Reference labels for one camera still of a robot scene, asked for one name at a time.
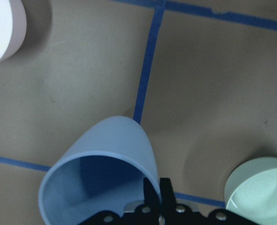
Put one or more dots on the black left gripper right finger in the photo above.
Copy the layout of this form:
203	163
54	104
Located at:
175	213

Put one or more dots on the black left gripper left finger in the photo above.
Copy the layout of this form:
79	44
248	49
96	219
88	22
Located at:
147	213

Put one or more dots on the blue cup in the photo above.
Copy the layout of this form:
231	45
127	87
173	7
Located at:
103	170

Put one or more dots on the mint green bowl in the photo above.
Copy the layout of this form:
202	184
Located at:
251	191

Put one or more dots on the pink bowl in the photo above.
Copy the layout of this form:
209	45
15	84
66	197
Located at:
13	25

